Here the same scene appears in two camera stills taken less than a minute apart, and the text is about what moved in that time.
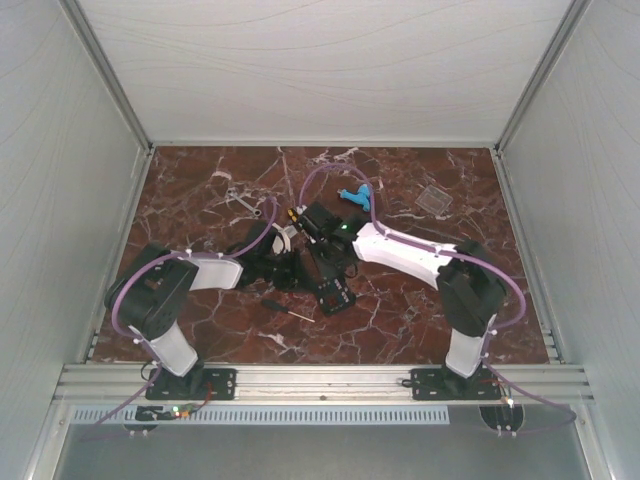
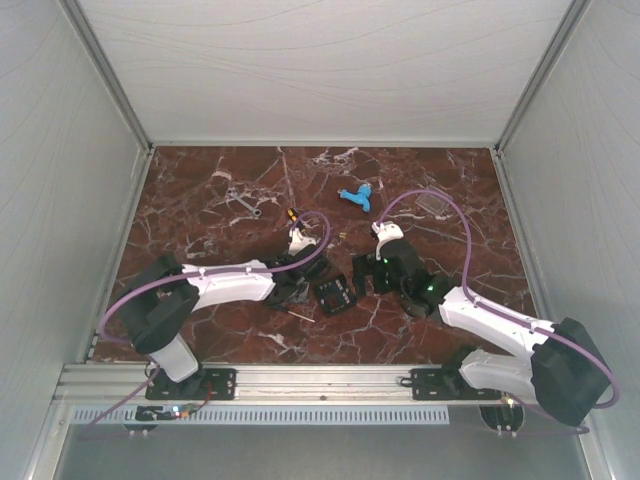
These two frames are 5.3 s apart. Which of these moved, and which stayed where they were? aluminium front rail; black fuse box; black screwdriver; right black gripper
Moved: right black gripper
Stayed: aluminium front rail; black fuse box; black screwdriver
